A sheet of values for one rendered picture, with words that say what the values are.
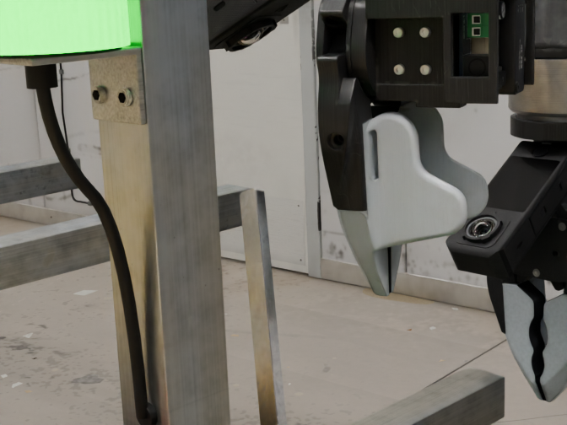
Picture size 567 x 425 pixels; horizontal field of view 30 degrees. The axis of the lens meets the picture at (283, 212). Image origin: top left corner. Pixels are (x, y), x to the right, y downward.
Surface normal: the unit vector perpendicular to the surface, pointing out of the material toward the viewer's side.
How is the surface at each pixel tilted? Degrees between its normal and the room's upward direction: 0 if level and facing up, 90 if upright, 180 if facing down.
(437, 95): 90
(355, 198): 95
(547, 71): 90
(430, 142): 87
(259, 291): 76
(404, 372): 0
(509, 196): 31
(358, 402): 0
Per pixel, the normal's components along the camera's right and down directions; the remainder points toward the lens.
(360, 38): -0.43, -0.04
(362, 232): -0.38, 0.58
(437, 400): -0.04, -0.97
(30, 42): -0.01, 0.23
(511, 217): -0.41, -0.73
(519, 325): -0.71, 0.19
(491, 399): 0.70, 0.14
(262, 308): -0.77, -0.07
